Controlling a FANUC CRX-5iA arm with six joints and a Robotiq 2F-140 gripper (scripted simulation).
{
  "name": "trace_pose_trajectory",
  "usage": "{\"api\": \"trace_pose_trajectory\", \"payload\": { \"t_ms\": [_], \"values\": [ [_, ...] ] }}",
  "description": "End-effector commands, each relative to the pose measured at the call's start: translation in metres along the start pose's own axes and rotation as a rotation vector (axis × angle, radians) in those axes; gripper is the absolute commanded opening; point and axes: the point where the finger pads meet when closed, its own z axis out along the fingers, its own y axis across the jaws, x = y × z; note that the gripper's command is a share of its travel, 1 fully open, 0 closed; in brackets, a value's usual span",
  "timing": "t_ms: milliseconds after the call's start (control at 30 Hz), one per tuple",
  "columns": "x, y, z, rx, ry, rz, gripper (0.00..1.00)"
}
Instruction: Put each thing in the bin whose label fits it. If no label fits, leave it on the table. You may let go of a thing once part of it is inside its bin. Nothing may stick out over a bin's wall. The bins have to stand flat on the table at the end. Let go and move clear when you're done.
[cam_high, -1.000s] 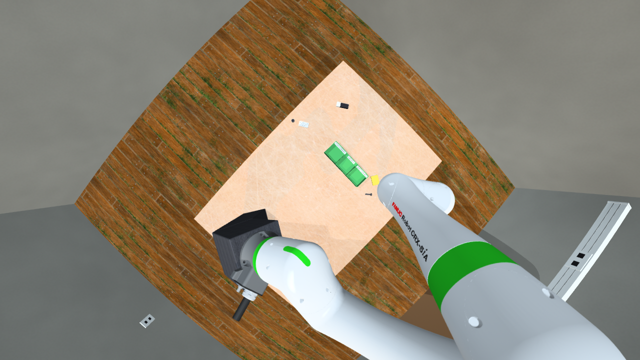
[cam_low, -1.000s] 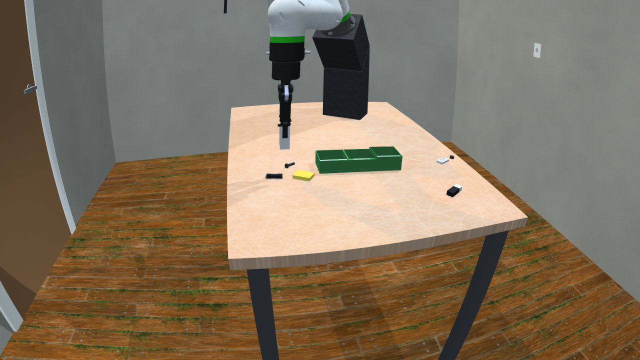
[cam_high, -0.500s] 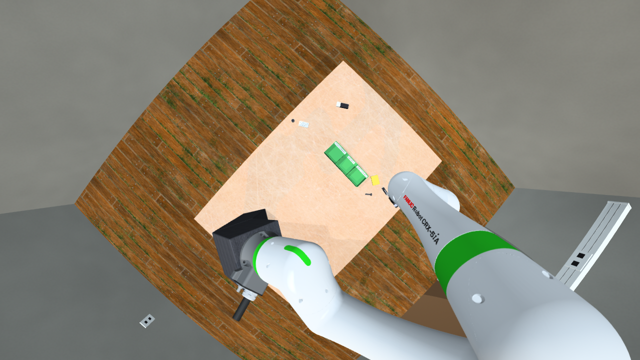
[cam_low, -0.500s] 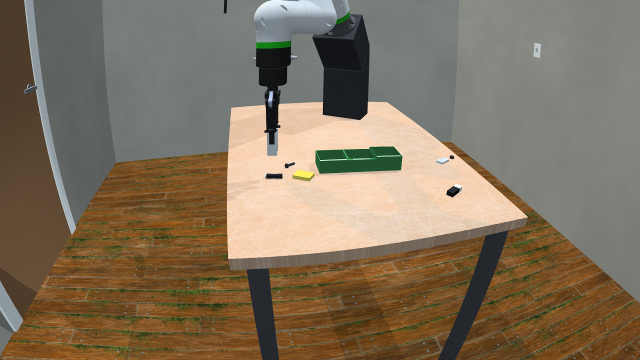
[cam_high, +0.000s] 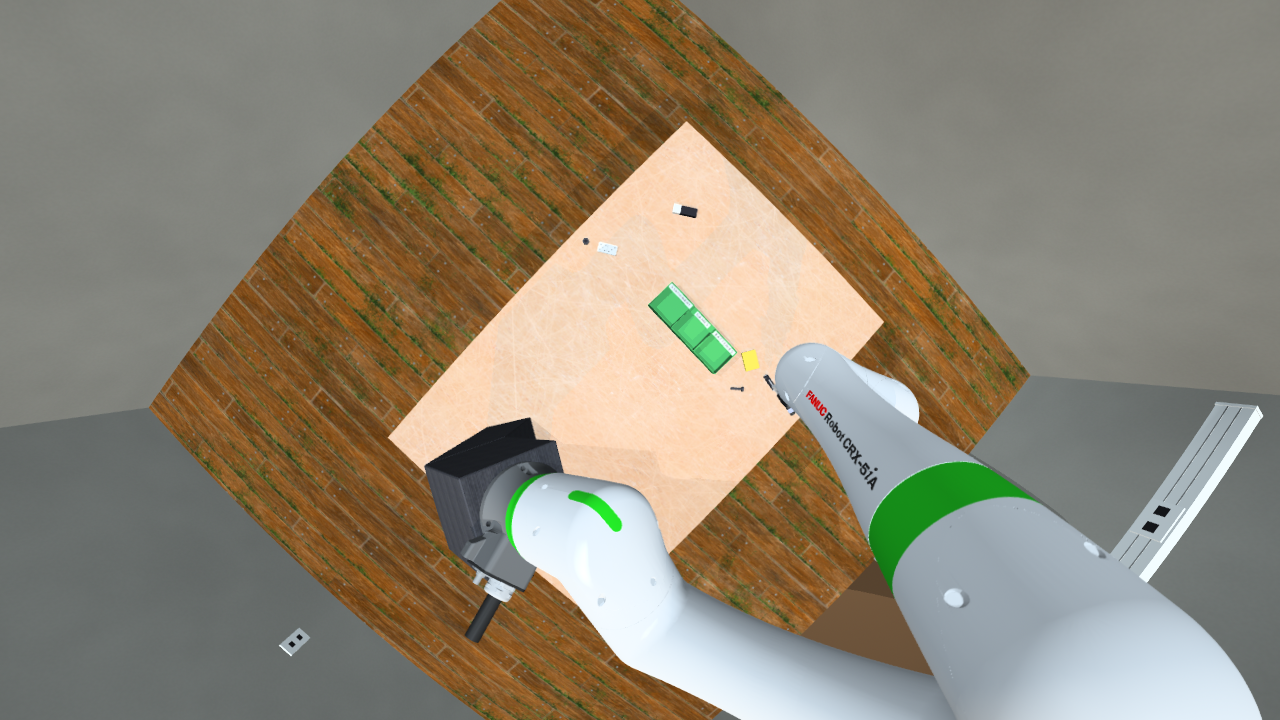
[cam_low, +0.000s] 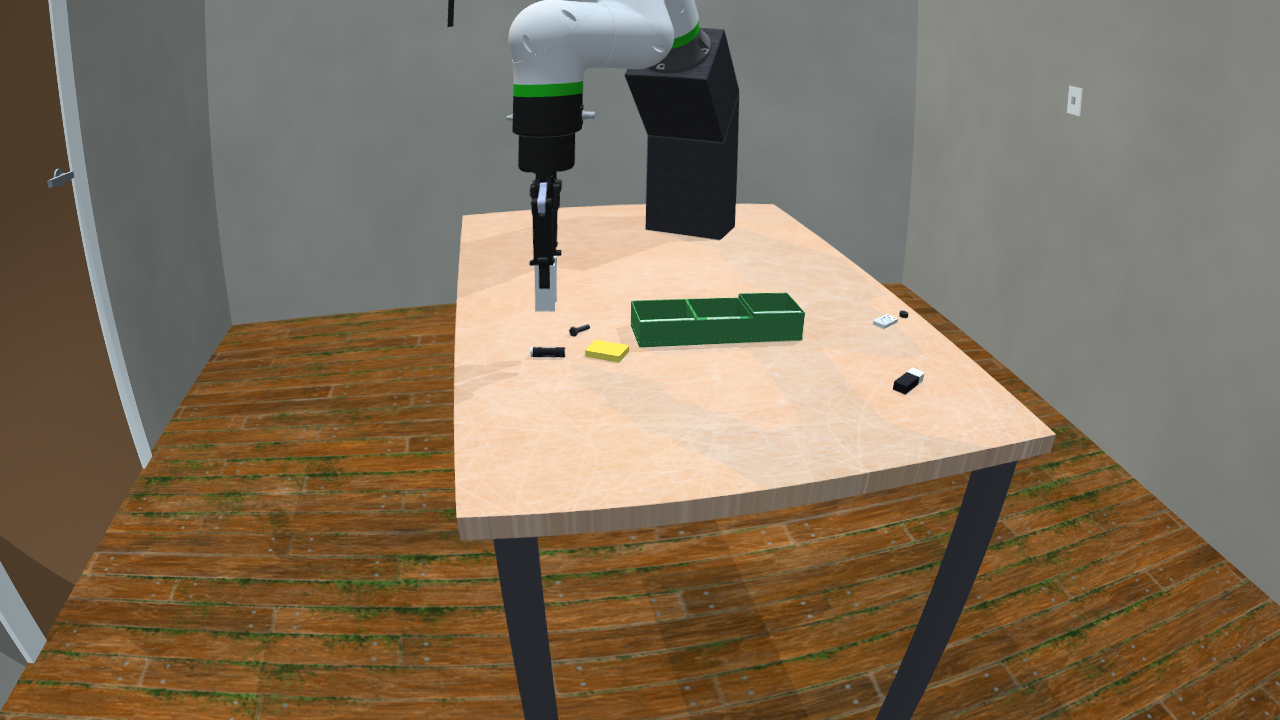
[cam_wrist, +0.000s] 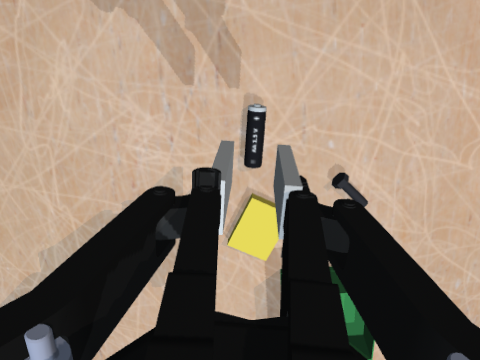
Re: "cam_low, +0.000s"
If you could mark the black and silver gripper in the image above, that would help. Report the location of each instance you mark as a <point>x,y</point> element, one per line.
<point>543,156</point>

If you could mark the green three-compartment bin rack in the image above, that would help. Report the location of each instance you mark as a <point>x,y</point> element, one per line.
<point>738,322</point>

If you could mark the yellow sticky note pad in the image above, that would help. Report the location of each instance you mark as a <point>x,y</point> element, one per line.
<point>607,351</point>

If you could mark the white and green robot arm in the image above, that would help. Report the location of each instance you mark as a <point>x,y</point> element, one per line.
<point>552,43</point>

